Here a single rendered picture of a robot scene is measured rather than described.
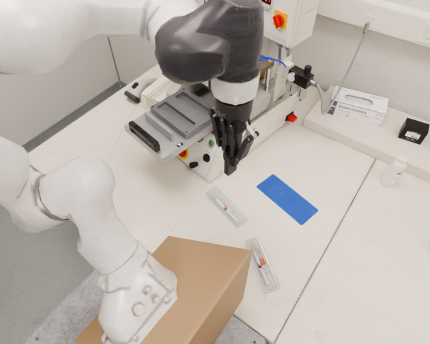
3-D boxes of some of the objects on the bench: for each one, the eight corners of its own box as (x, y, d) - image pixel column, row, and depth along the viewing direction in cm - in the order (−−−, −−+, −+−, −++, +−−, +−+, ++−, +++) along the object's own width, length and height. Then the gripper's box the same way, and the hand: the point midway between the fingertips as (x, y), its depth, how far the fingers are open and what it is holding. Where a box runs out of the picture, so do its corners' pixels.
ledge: (328, 92, 166) (331, 84, 162) (523, 167, 135) (531, 160, 131) (302, 125, 150) (304, 118, 147) (513, 219, 119) (522, 213, 116)
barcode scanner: (152, 80, 172) (149, 66, 166) (164, 85, 169) (162, 72, 163) (123, 100, 162) (120, 87, 155) (135, 106, 159) (132, 93, 152)
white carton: (331, 97, 156) (336, 84, 150) (382, 110, 150) (389, 97, 144) (325, 113, 149) (330, 99, 143) (379, 127, 143) (385, 115, 137)
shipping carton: (167, 88, 168) (165, 72, 161) (187, 97, 163) (185, 82, 156) (141, 108, 158) (138, 92, 151) (162, 118, 153) (159, 103, 146)
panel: (158, 140, 144) (168, 102, 134) (205, 179, 130) (220, 139, 121) (154, 141, 142) (164, 102, 133) (202, 181, 129) (217, 140, 119)
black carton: (399, 129, 143) (407, 117, 137) (422, 136, 140) (430, 123, 135) (397, 138, 139) (405, 125, 134) (420, 145, 137) (428, 133, 131)
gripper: (196, 86, 65) (201, 165, 83) (246, 119, 59) (239, 196, 77) (224, 70, 68) (222, 149, 86) (273, 99, 62) (260, 178, 81)
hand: (231, 162), depth 79 cm, fingers closed
